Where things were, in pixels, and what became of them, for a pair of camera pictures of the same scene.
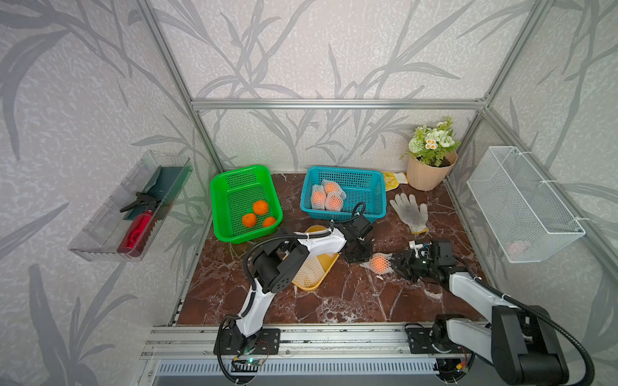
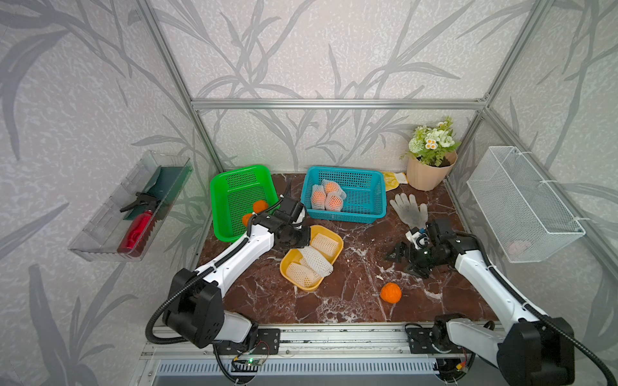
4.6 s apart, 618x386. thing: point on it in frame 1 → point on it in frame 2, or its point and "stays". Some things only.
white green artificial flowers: x=432 y=145 stays
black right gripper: x=405 y=263 → x=409 y=259
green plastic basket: x=234 y=194 stays
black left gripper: x=368 y=246 → x=305 y=240
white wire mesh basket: x=526 y=219 stays
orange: x=249 y=220 stays
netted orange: x=260 y=207 stays
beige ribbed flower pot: x=424 y=177 stays
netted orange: x=380 y=263 → x=390 y=293
